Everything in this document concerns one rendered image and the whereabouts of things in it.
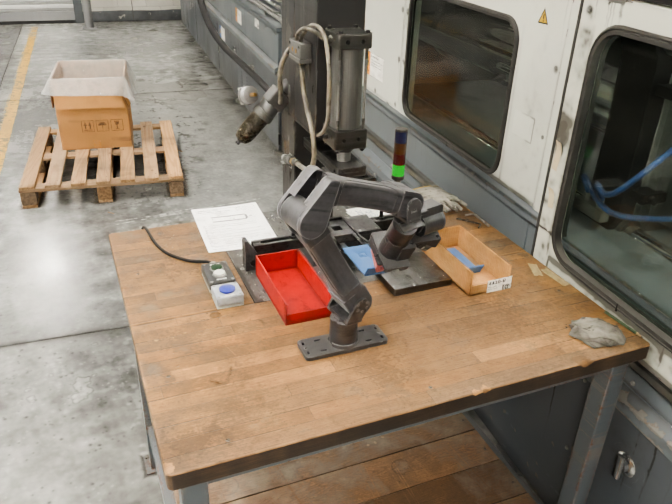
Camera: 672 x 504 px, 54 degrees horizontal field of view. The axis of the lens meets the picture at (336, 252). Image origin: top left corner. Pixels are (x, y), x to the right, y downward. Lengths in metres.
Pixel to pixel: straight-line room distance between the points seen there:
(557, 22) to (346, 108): 0.66
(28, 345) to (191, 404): 1.93
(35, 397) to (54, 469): 0.42
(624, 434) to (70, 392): 2.05
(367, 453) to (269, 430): 0.95
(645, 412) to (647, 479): 0.18
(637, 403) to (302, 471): 1.00
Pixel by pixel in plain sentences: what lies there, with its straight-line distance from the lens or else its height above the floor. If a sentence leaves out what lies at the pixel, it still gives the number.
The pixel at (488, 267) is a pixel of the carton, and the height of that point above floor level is 0.92.
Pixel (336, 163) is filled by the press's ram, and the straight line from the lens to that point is 1.74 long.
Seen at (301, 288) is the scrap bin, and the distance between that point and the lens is 1.70.
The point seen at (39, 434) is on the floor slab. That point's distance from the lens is 2.77.
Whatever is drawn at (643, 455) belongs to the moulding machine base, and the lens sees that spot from 1.91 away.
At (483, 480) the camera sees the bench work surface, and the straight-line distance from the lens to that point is 2.21.
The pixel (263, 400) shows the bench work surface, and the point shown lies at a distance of 1.37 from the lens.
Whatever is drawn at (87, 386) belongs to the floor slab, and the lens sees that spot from 2.93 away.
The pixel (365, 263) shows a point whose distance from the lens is 1.65.
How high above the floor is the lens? 1.81
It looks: 29 degrees down
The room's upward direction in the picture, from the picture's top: 2 degrees clockwise
